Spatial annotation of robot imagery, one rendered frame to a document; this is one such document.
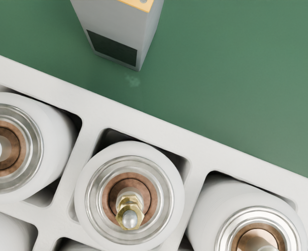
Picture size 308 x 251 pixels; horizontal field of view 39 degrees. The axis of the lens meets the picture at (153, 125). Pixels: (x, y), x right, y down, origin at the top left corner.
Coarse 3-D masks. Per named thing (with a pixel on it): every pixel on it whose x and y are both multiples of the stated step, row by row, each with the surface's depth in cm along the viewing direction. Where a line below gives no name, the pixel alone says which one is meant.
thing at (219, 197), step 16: (208, 176) 54; (224, 176) 52; (208, 192) 45; (224, 192) 42; (240, 192) 40; (256, 192) 39; (208, 208) 41; (224, 208) 38; (240, 208) 38; (288, 208) 38; (192, 224) 44; (208, 224) 38; (192, 240) 44; (208, 240) 38; (304, 240) 38
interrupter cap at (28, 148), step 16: (0, 112) 36; (16, 112) 36; (0, 128) 37; (16, 128) 36; (32, 128) 36; (16, 144) 37; (32, 144) 36; (16, 160) 36; (32, 160) 36; (0, 176) 36; (16, 176) 36; (32, 176) 36; (0, 192) 36
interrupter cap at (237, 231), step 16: (256, 208) 37; (272, 208) 37; (224, 224) 37; (240, 224) 37; (256, 224) 37; (272, 224) 37; (288, 224) 37; (224, 240) 37; (240, 240) 38; (272, 240) 38; (288, 240) 37
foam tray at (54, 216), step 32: (0, 64) 44; (32, 96) 44; (64, 96) 44; (96, 96) 44; (96, 128) 44; (128, 128) 44; (160, 128) 44; (192, 160) 45; (224, 160) 45; (256, 160) 45; (64, 192) 44; (192, 192) 44; (288, 192) 45; (64, 224) 44
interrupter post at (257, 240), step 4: (252, 240) 37; (256, 240) 37; (260, 240) 36; (264, 240) 36; (248, 244) 37; (252, 244) 36; (256, 244) 36; (260, 244) 35; (264, 244) 35; (268, 244) 35; (248, 248) 37; (252, 248) 36; (256, 248) 35; (260, 248) 35; (264, 248) 35; (268, 248) 35; (272, 248) 35; (276, 248) 35
